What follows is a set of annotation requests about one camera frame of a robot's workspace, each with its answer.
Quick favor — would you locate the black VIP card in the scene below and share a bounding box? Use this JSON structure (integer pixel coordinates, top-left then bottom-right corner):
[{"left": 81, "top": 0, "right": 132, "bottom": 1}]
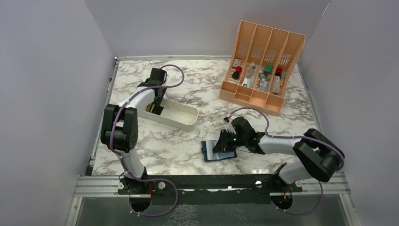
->
[{"left": 145, "top": 104, "right": 164, "bottom": 115}]

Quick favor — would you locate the blue leather card holder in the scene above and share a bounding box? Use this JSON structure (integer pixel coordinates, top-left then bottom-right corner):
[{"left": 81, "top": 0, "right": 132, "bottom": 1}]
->
[{"left": 201, "top": 140, "right": 237, "bottom": 162}]

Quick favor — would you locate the white plastic tray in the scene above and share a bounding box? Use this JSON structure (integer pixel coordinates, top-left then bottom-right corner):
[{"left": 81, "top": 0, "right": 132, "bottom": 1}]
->
[{"left": 139, "top": 99, "right": 199, "bottom": 131}]

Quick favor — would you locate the black bottle red cap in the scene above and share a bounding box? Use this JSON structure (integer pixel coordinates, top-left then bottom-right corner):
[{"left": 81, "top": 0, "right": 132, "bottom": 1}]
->
[{"left": 232, "top": 66, "right": 242, "bottom": 80}]

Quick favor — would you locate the peach plastic file organizer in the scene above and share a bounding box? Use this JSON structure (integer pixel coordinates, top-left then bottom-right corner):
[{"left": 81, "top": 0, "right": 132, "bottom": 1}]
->
[{"left": 219, "top": 21, "right": 306, "bottom": 115}]

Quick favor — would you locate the grey packaged item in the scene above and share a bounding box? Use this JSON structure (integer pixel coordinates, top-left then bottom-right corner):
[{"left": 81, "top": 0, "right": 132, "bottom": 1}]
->
[{"left": 241, "top": 62, "right": 258, "bottom": 88}]

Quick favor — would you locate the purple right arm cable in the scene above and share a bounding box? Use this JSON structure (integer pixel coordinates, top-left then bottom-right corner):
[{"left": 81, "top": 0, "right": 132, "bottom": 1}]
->
[{"left": 229, "top": 107, "right": 346, "bottom": 216}]

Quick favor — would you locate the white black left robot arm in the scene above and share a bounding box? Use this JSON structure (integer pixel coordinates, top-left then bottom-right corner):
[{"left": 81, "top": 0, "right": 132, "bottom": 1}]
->
[{"left": 100, "top": 68, "right": 167, "bottom": 194}]

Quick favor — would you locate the green capped bottle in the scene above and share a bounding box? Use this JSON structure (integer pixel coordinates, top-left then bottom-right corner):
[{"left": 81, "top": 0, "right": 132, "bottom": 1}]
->
[{"left": 256, "top": 65, "right": 272, "bottom": 92}]

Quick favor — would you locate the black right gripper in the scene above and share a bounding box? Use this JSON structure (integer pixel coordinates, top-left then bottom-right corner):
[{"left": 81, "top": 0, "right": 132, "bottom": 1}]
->
[{"left": 212, "top": 129, "right": 247, "bottom": 153}]

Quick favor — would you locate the black metal base rail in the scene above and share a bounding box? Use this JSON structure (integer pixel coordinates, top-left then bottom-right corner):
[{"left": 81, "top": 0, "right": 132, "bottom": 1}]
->
[{"left": 74, "top": 173, "right": 351, "bottom": 205}]

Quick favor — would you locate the red capped dark bottle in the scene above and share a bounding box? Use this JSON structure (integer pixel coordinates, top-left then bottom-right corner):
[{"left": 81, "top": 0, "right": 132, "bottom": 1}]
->
[{"left": 271, "top": 67, "right": 283, "bottom": 95}]

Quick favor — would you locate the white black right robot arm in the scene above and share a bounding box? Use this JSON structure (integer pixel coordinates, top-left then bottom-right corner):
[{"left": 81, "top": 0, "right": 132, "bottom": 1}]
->
[{"left": 207, "top": 117, "right": 344, "bottom": 192}]

